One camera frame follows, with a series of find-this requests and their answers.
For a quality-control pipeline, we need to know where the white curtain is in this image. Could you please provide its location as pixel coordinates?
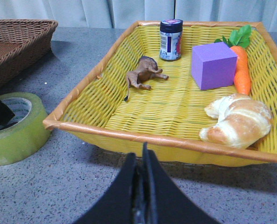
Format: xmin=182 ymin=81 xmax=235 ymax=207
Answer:
xmin=0 ymin=0 xmax=277 ymax=32

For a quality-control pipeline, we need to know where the croissant bread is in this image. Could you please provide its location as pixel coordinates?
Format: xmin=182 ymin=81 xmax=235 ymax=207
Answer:
xmin=199 ymin=93 xmax=272 ymax=149

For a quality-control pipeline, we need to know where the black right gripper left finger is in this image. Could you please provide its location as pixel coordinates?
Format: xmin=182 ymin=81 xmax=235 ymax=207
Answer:
xmin=74 ymin=153 xmax=137 ymax=224

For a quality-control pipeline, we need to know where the toy carrot with leaves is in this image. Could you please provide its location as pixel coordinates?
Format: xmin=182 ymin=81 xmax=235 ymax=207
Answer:
xmin=214 ymin=25 xmax=252 ymax=95

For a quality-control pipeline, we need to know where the yellow-green tape roll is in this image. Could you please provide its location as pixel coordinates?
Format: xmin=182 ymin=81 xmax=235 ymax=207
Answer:
xmin=0 ymin=92 xmax=50 ymax=166

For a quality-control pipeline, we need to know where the small dark-lidded jar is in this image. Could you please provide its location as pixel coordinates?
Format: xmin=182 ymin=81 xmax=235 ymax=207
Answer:
xmin=159 ymin=19 xmax=183 ymax=61

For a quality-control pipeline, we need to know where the purple foam cube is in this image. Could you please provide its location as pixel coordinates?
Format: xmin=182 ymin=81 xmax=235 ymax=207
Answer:
xmin=191 ymin=42 xmax=237 ymax=91

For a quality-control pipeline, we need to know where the brown wicker basket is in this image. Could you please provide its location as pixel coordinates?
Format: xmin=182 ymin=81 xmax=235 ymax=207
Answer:
xmin=0 ymin=19 xmax=58 ymax=88

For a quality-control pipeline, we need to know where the brown toy lion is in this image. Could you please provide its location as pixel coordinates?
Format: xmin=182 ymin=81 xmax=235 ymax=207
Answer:
xmin=124 ymin=56 xmax=169 ymax=102

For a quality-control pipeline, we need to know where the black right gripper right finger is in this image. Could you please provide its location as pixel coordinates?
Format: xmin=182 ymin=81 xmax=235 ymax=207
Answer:
xmin=142 ymin=142 xmax=218 ymax=224

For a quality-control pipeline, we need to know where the yellow woven basket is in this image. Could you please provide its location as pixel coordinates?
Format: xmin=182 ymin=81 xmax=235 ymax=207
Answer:
xmin=43 ymin=21 xmax=277 ymax=167

